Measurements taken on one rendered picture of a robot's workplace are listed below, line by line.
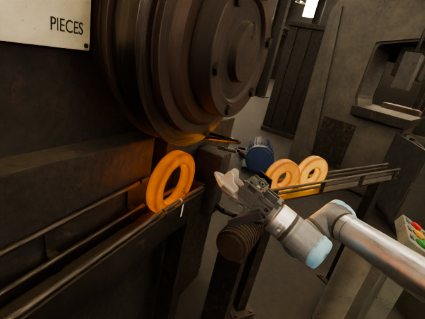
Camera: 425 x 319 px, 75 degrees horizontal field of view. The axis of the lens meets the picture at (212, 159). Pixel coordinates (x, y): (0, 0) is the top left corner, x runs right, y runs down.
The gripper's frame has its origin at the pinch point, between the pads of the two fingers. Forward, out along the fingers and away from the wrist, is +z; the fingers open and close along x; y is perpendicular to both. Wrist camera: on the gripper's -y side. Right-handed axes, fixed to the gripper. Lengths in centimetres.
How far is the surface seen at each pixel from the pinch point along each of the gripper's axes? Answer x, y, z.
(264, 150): -186, -54, 20
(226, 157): -9.6, 2.3, 3.1
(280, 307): -46, -63, -52
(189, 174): 7.2, -1.0, 5.6
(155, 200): 21.9, -3.6, 4.4
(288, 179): -34.4, -0.5, -16.6
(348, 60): -257, 51, 13
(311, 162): -40.5, 8.5, -19.4
